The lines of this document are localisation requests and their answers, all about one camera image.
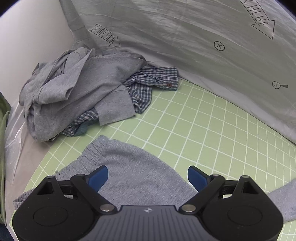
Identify clear plastic bag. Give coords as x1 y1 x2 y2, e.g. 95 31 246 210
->
4 101 27 183

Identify grey sweatpants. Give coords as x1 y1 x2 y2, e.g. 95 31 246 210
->
12 134 296 223

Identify green fabric at left edge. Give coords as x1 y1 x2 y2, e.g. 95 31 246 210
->
0 93 11 224

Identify grey printed backdrop cloth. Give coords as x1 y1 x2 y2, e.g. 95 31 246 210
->
60 1 295 142

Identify grey hooded sweatshirt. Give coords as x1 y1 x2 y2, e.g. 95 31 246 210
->
19 47 147 142

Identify green grid cutting mat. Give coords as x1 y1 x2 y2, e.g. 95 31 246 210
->
9 78 296 241

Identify blue plaid shirt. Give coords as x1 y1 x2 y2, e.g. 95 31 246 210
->
61 66 179 137

